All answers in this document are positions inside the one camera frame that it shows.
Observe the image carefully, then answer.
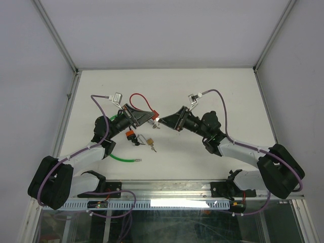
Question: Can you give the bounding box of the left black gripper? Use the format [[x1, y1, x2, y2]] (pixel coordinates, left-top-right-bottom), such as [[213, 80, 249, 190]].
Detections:
[[107, 103, 155, 139]]

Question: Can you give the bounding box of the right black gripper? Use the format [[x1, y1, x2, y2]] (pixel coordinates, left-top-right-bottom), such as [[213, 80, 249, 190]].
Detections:
[[158, 106, 210, 139]]

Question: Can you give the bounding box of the red cable seal tag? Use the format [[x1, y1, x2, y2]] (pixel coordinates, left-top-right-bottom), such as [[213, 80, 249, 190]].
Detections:
[[129, 93, 160, 121]]

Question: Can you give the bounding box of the orange black padlock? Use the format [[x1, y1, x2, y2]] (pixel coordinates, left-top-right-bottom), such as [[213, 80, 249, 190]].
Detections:
[[126, 130, 136, 141]]

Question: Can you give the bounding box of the green cable bike lock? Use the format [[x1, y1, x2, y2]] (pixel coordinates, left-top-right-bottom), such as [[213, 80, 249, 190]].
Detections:
[[108, 114, 142, 163]]

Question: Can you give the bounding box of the brass padlock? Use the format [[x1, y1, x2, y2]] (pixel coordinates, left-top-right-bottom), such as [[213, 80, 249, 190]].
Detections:
[[140, 134, 154, 146]]

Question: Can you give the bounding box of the black-headed key pair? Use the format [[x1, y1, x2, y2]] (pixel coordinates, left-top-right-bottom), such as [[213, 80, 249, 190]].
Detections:
[[132, 138, 145, 146]]

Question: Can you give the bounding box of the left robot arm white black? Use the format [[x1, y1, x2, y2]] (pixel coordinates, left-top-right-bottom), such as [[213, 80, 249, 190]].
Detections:
[[27, 104, 155, 210]]

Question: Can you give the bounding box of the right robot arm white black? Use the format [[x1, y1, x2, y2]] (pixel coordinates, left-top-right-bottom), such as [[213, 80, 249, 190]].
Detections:
[[158, 106, 305, 199]]

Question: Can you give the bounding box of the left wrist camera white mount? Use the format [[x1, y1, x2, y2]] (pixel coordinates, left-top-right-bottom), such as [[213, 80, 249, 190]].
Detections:
[[108, 92, 123, 109]]

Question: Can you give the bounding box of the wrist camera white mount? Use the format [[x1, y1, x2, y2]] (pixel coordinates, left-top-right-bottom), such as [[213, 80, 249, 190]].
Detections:
[[108, 92, 123, 109], [188, 93, 203, 111]]

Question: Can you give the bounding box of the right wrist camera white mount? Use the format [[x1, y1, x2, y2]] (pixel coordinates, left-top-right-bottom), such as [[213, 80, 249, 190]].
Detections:
[[188, 93, 203, 111]]

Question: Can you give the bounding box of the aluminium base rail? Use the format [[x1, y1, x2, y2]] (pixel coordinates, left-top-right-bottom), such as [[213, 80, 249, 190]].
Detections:
[[31, 179, 304, 200]]

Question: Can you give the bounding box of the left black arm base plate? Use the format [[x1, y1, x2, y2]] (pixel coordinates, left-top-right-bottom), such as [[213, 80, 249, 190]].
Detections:
[[77, 181, 122, 198]]

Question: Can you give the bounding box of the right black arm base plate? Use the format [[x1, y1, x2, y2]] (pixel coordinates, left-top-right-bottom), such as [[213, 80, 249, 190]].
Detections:
[[210, 181, 257, 200]]

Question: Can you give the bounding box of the grey slotted cable duct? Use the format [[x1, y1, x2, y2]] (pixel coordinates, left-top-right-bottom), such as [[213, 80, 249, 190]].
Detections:
[[60, 199, 230, 211]]

